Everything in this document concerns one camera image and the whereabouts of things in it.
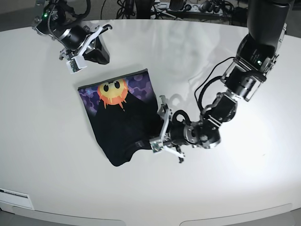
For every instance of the white power strip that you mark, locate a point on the white power strip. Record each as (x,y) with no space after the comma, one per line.
(206,7)

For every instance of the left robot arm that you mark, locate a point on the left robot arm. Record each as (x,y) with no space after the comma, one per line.
(217,97)

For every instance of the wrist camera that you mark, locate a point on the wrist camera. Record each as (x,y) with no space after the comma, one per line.
(76,64)
(156,145)

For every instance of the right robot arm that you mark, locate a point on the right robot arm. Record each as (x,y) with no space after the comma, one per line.
(56,16)

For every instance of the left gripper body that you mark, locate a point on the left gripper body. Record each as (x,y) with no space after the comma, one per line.
(174,135)

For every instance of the white label sticker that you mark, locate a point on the white label sticker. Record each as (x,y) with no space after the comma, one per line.
(14,198)

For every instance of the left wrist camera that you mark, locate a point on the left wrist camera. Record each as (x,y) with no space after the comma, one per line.
(156,145)

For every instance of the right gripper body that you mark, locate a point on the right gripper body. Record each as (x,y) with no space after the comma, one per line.
(81,41)

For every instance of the black T-shirt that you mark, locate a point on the black T-shirt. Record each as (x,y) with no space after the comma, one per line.
(123,113)

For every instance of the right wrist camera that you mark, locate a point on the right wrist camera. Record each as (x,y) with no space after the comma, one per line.
(76,64)

